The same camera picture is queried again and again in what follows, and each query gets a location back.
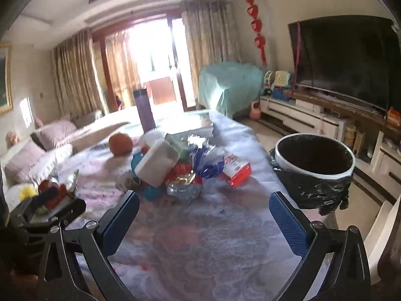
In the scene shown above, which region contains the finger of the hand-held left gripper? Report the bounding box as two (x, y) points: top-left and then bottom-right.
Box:
(38, 186), (61, 202)

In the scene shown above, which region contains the black television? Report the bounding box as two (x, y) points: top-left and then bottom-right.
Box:
(287, 16), (396, 112)

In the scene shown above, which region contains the wooden sliding glass door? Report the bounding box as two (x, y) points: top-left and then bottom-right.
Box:
(92, 13), (202, 114)

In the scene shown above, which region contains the yellow toy box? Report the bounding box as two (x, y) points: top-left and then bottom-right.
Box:
(274, 70), (294, 87)

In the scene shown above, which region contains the blue and white plastic wrapper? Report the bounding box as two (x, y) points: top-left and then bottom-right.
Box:
(187, 134), (227, 178)

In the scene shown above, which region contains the orange abacus toy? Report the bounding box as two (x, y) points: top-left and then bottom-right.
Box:
(387, 107), (401, 126)

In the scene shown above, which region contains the wooden rack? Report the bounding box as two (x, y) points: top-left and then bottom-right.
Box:
(355, 130), (366, 155)

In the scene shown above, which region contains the beige patterned curtain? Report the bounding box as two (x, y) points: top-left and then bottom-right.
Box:
(181, 0), (241, 111)
(52, 30), (109, 117)

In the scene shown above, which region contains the teal cloth covered furniture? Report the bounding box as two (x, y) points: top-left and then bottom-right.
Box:
(198, 62), (267, 120)

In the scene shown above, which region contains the white toy basket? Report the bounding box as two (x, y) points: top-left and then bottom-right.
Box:
(263, 70), (276, 90)

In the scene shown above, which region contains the white foam fruit net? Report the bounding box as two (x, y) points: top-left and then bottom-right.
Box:
(139, 128), (167, 147)

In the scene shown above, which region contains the light blue snack packet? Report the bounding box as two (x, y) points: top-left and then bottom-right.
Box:
(131, 152), (159, 201)

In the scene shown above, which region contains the stack of books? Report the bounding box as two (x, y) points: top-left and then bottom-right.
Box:
(157, 110), (216, 138)

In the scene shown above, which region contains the red and silver foil wrapper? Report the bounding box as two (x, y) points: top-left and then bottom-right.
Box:
(39, 170), (79, 210)

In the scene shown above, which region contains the pink quilted pillow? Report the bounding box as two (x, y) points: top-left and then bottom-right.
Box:
(31, 120), (78, 152)
(4, 141), (48, 184)

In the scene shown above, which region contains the grey sofa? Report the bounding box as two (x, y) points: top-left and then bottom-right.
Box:
(0, 110), (105, 211)

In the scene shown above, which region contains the gold framed picture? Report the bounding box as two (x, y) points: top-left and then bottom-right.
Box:
(0, 44), (14, 115)

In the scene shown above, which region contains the sheer brown curtain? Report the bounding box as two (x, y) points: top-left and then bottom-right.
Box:
(105, 31), (142, 108)

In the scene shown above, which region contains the red hanging lantern ornament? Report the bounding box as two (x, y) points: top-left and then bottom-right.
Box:
(245, 0), (268, 65)

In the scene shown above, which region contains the white trash bin black liner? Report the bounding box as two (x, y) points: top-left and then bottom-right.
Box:
(269, 133), (356, 216)

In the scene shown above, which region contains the orange fruit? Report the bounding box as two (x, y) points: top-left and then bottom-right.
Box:
(108, 132), (134, 157)

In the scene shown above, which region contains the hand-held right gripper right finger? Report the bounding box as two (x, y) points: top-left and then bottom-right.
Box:
(270, 191), (372, 301)

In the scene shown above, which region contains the purple thermos bottle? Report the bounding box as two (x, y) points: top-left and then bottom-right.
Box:
(133, 88), (156, 132)

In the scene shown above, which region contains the red and white carton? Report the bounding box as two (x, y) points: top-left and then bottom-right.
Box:
(221, 153), (253, 189)

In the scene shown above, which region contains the white television cabinet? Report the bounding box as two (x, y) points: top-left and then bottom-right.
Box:
(259, 96), (401, 202)

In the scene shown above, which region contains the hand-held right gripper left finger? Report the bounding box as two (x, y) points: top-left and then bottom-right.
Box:
(38, 191), (140, 301)

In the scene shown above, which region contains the white paper box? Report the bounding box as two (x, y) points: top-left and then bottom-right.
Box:
(134, 138), (180, 189)

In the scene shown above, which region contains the blue toy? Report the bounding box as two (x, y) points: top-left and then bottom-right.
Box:
(272, 86), (292, 101)

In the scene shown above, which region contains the pink rod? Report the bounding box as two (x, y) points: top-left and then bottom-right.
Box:
(290, 21), (302, 101)

